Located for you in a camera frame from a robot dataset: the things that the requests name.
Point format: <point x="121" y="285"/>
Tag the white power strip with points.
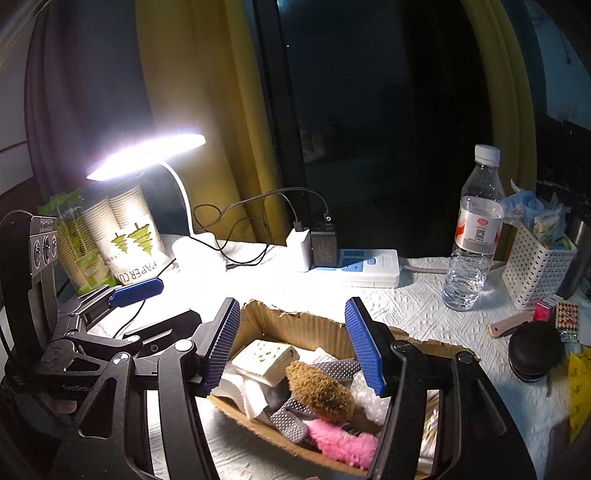
<point x="369" y="267"/>

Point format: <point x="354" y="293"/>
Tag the clear water bottle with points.
<point x="475" y="240"/>

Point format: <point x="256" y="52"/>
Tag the dark curtain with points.
<point x="87" y="92"/>

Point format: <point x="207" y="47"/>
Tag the white tablecloth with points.
<point x="415" y="314"/>

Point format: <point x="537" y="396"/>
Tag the white perforated basket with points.
<point x="535" y="272"/>

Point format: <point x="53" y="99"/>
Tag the white paper cup pack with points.
<point x="129" y="240"/>

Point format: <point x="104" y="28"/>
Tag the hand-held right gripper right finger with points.
<point x="364" y="350"/>

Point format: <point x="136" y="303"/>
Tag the white desk lamp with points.
<point x="147" y="154"/>

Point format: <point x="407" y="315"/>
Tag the green paper cup pack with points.
<point x="87" y="272"/>

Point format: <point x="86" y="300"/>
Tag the steel thermos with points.
<point x="579" y="249"/>

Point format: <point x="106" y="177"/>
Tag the cardboard box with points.
<point x="277" y="323"/>

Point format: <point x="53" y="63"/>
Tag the white charger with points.
<point x="300" y="249"/>

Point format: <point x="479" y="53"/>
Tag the brown plush toy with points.
<point x="318" y="392"/>

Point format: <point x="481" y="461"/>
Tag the white tissue paper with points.
<point x="240" y="392"/>

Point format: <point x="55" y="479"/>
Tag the clear plastic bag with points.
<point x="371" y="401"/>

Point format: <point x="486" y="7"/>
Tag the yellow packet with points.
<point x="581" y="392"/>

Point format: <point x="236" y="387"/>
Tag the dark window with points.
<point x="369" y="115"/>

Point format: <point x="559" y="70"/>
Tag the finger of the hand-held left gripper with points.
<point x="136" y="291"/>
<point x="161" y="325"/>

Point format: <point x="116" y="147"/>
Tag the small pink box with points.
<point x="545" y="310"/>

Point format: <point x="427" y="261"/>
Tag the pink plush toy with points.
<point x="341" y="445"/>

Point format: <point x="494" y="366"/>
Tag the yellow curtain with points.
<point x="198" y="92"/>
<point x="498" y="92"/>

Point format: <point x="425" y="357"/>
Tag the packets in basket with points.
<point x="551" y="228"/>

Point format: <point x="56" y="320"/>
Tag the black charger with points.
<point x="325" y="244"/>

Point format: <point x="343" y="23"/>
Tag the person's left hand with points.
<point x="63" y="406"/>

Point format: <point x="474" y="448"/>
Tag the black round case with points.
<point x="535" y="350"/>

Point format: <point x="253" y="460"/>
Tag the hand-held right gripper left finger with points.
<point x="221" y="350"/>

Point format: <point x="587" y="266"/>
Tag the patterned card box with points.
<point x="569" y="321"/>

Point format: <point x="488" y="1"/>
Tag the blue plastic bag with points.
<point x="526" y="207"/>

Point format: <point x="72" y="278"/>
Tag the grey dotted sock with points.
<point x="339" y="369"/>
<point x="288" y="422"/>

